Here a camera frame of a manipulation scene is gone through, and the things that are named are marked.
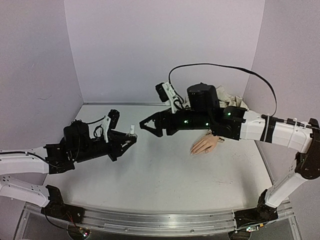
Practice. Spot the aluminium front rail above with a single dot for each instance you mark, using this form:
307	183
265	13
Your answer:
165	224

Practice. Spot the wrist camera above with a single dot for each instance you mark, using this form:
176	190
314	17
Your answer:
169	97
110	122

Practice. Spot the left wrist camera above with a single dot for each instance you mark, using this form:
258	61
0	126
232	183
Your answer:
110	122

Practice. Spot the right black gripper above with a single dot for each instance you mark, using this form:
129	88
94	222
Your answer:
164	122

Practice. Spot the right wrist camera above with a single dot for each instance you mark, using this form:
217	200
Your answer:
169	97

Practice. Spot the clear nail polish bottle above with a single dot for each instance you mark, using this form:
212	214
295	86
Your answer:
132	135

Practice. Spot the white nail polish cap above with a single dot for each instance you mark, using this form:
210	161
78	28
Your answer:
132	129

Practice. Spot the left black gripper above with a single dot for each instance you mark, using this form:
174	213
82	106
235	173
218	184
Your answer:
113	135

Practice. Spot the mannequin hand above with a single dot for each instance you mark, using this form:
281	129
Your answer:
205	144

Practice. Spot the beige jacket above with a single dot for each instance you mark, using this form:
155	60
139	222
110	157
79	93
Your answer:
232	100

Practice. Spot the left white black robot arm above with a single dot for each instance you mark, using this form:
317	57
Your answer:
32	162

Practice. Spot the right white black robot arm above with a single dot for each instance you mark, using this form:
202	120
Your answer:
237	123

